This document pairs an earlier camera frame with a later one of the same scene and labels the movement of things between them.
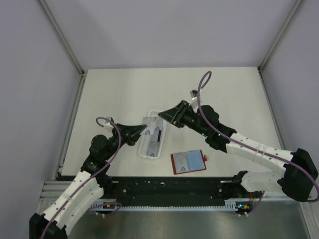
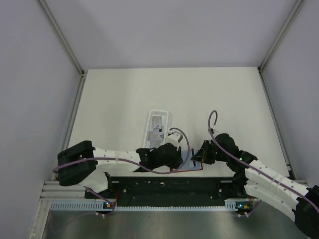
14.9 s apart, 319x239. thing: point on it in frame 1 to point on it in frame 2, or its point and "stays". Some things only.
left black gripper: [130, 133] to [178, 160]
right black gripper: [175, 115] to [202, 155]
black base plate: [145, 190] stays
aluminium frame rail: [52, 190] stays
